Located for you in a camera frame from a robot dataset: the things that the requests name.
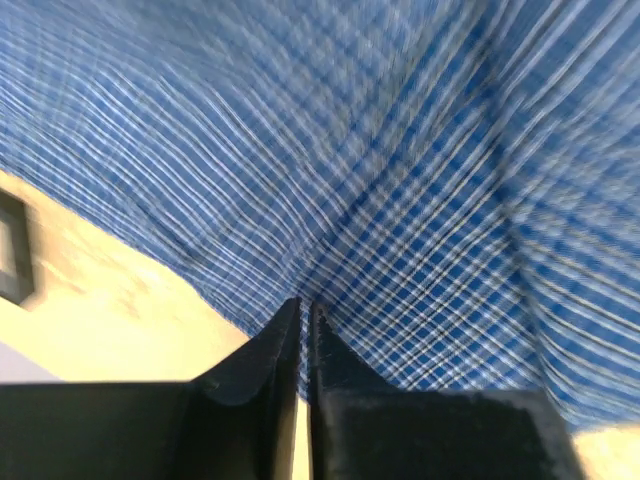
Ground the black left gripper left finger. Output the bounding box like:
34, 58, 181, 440
1, 298, 301, 479

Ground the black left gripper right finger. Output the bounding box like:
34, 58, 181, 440
309, 304, 585, 479

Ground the blue plaid shirt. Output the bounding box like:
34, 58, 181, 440
1, 1, 639, 429

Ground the black wire frame stand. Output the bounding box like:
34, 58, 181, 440
1, 190, 36, 306

